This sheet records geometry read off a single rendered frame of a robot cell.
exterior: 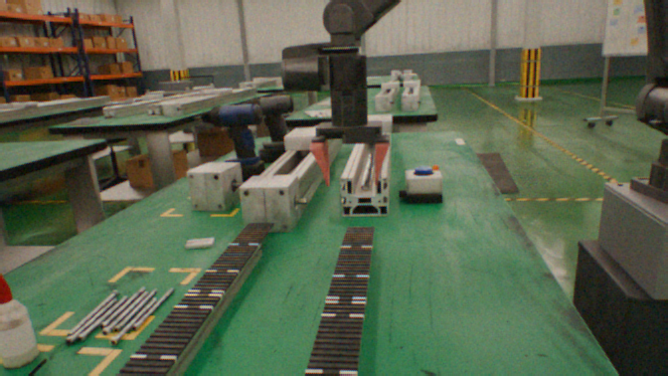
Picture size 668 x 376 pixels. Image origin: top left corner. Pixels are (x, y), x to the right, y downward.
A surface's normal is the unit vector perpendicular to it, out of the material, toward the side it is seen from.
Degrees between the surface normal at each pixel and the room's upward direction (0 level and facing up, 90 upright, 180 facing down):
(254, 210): 90
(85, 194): 90
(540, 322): 0
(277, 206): 90
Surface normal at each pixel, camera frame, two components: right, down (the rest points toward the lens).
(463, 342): -0.06, -0.96
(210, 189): -0.27, 0.29
